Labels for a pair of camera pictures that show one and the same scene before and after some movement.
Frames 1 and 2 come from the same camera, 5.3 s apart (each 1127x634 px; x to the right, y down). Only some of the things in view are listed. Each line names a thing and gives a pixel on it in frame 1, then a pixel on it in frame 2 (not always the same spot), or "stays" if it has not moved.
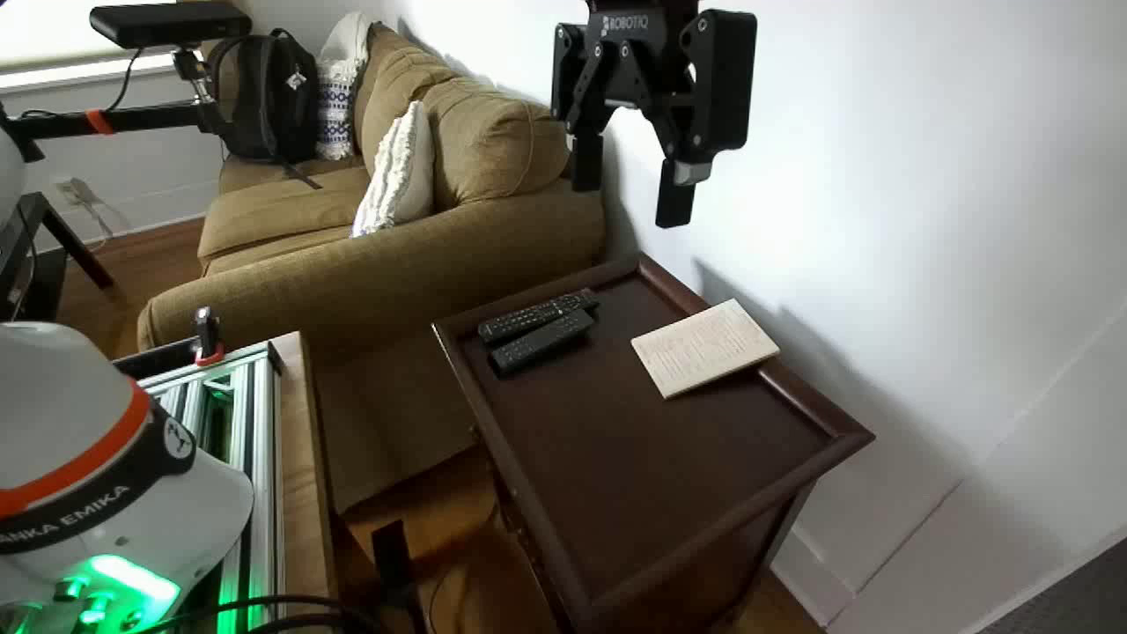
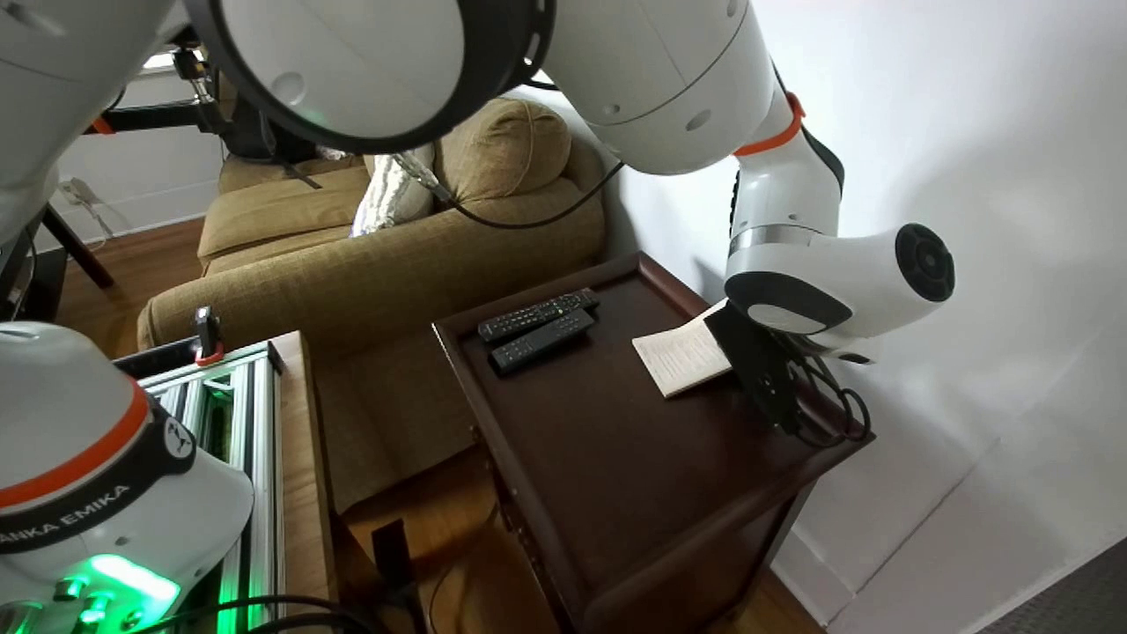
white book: x=704 y=347 stays
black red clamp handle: x=210 y=322 stays
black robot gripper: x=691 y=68 -> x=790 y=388
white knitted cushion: x=400 y=183 stays
